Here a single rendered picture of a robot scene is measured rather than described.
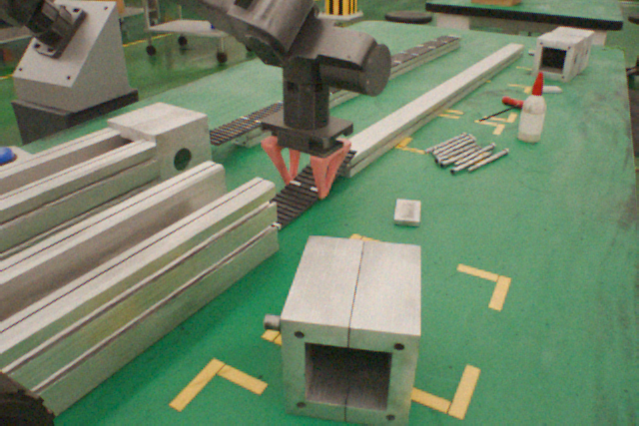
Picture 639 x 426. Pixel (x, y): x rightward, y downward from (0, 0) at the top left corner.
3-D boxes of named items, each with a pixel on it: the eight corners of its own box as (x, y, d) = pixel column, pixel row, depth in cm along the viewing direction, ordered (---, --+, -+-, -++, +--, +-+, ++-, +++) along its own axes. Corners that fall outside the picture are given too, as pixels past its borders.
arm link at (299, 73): (302, 21, 60) (271, 28, 56) (349, 28, 56) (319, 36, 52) (303, 76, 63) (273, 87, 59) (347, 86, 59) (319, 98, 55)
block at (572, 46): (532, 67, 129) (538, 31, 124) (576, 75, 123) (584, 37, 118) (520, 74, 122) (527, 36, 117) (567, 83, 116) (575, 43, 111)
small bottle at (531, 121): (512, 138, 84) (524, 70, 79) (526, 134, 86) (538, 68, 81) (529, 145, 82) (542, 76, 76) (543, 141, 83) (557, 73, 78)
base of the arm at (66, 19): (65, 7, 105) (35, 52, 102) (36, -18, 97) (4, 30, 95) (89, 12, 101) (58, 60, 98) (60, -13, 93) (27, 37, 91)
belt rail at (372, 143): (508, 53, 143) (510, 43, 141) (522, 55, 141) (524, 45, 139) (326, 171, 73) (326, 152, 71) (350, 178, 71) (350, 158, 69)
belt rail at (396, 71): (447, 44, 152) (448, 35, 151) (460, 46, 150) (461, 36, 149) (232, 142, 82) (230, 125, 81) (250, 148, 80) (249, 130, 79)
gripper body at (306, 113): (326, 153, 58) (327, 92, 54) (259, 134, 62) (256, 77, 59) (354, 136, 62) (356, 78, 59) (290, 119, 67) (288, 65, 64)
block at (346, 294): (285, 318, 45) (281, 231, 41) (409, 333, 44) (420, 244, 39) (254, 408, 37) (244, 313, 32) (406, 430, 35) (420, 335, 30)
